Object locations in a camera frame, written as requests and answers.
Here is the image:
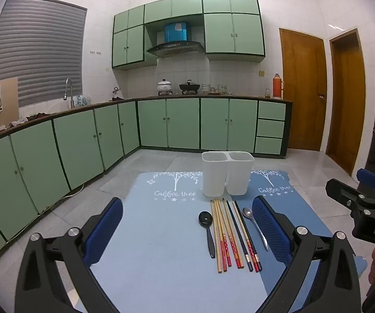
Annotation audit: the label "dark blue printed mat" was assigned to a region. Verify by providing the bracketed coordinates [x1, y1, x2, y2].
[249, 170, 368, 313]

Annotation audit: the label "green upper kitchen cabinets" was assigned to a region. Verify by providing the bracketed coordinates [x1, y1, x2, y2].
[112, 0, 266, 71]

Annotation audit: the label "orange thermos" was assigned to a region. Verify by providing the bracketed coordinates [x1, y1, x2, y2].
[272, 73, 285, 99]

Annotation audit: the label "glass jars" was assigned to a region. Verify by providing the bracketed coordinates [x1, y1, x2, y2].
[202, 84, 234, 95]

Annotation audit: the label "grey window blind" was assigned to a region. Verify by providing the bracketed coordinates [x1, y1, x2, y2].
[0, 0, 88, 107]

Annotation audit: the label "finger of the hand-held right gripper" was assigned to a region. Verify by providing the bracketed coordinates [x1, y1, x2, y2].
[325, 178, 366, 210]
[356, 168, 375, 190]

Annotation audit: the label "black range hood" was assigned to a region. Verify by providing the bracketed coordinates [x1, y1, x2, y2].
[147, 41, 205, 58]

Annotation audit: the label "green lower kitchen cabinets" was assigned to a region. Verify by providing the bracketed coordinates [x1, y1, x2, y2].
[0, 97, 293, 273]

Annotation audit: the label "white two-compartment utensil holder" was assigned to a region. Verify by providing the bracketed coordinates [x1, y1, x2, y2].
[201, 151, 255, 197]

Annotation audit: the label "plain bamboo chopstick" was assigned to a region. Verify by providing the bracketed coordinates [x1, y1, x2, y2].
[210, 200, 222, 274]

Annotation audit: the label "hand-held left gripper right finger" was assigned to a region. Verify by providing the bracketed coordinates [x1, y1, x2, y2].
[252, 196, 361, 313]

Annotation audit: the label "black plastic spoon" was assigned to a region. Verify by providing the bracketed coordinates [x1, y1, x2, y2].
[198, 211, 216, 259]

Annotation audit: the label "white cooking pot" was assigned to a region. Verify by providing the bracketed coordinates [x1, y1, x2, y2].
[157, 79, 174, 96]

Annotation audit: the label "black wok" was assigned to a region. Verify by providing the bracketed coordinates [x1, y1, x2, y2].
[179, 80, 201, 95]

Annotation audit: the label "wooden door with handle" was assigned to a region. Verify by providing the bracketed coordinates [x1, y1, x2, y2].
[279, 28, 328, 152]

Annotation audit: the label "light blue printed mat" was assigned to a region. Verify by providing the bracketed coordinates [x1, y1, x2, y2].
[90, 170, 270, 313]

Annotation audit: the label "blue hood duct cover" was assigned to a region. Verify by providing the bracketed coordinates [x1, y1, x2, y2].
[165, 22, 188, 42]

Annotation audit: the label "metal sink faucet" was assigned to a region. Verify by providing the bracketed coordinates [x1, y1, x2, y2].
[64, 78, 76, 109]

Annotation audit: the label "plain wooden door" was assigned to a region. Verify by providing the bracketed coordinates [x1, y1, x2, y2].
[325, 29, 367, 177]

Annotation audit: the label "green kitchen cabinets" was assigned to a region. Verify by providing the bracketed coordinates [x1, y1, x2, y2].
[0, 97, 293, 273]
[112, 0, 266, 71]

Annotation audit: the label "black chopstick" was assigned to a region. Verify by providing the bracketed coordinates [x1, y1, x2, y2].
[235, 200, 262, 272]
[226, 200, 254, 272]

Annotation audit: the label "floor cable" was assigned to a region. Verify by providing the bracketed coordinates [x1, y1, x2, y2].
[0, 183, 85, 266]

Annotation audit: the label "metal spoon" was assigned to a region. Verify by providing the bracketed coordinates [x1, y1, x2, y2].
[242, 207, 269, 252]

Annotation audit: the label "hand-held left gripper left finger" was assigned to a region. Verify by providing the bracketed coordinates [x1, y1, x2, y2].
[15, 197, 124, 313]

